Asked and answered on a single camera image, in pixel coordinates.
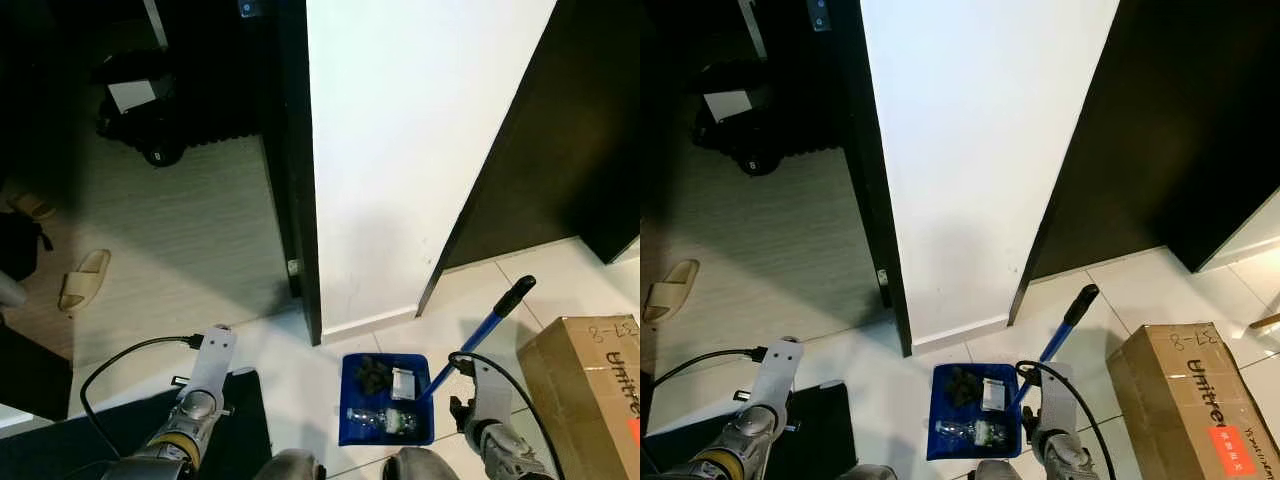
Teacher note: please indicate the brown cardboard box red label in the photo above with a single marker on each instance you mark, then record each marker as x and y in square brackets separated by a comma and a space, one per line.
[575, 380]
[1175, 400]

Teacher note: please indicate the white flat board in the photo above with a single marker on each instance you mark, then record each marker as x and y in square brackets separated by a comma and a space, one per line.
[131, 96]
[728, 105]

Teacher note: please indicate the black door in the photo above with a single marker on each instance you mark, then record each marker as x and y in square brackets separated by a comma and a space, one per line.
[877, 150]
[297, 150]
[565, 130]
[1175, 130]

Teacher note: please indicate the white furniture leg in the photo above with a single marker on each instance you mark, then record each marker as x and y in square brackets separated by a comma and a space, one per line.
[752, 25]
[156, 22]

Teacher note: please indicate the black wheeled equipment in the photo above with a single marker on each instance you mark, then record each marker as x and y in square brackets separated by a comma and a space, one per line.
[730, 138]
[135, 128]

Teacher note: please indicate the white chair wooden legs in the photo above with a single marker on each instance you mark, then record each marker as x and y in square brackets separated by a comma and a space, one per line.
[1266, 321]

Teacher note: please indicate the black cloth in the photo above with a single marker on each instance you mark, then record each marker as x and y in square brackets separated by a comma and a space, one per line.
[372, 376]
[963, 386]

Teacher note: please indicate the black bag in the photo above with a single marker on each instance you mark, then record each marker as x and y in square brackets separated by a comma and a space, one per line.
[18, 248]

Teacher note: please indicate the small white box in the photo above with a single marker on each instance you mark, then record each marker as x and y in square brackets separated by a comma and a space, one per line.
[993, 394]
[403, 384]

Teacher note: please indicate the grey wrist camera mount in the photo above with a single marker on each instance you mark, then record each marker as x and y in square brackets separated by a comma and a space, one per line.
[210, 368]
[1058, 400]
[778, 378]
[492, 390]

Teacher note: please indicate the clear plastic bottle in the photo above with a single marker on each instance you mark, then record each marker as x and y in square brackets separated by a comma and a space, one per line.
[385, 422]
[975, 432]

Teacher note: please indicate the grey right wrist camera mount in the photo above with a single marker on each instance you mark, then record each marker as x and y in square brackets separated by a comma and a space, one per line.
[1058, 400]
[492, 390]

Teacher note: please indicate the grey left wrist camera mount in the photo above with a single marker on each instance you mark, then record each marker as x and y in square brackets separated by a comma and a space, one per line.
[778, 378]
[210, 368]

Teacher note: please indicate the black low furniture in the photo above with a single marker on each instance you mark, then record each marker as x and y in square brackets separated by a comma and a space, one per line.
[30, 375]

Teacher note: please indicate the beige slide slipper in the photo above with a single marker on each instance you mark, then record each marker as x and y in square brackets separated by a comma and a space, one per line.
[672, 290]
[28, 205]
[84, 281]

